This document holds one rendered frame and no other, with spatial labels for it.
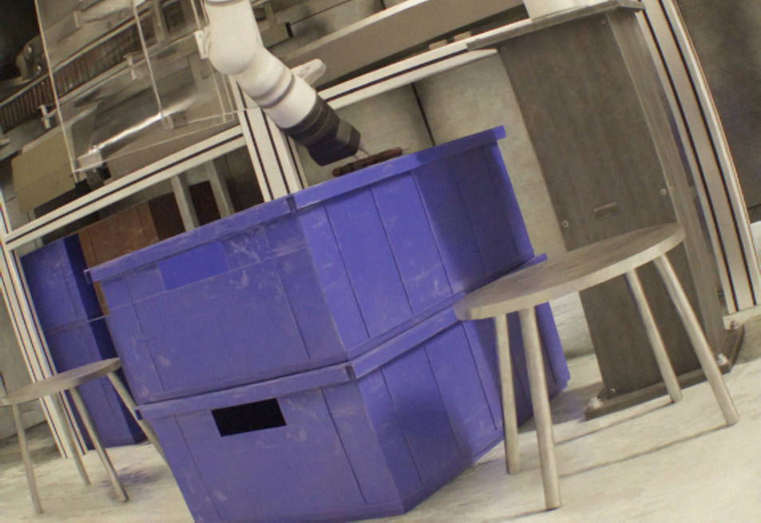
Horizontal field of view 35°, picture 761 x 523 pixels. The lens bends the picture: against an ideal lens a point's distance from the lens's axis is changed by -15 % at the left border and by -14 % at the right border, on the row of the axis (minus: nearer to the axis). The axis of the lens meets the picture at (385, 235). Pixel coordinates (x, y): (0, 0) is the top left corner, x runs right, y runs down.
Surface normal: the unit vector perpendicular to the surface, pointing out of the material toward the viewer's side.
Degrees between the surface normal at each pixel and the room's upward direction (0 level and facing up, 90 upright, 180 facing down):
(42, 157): 79
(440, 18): 90
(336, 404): 90
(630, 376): 90
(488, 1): 90
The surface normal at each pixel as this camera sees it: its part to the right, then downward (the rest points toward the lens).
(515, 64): -0.37, 0.17
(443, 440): 0.81, -0.26
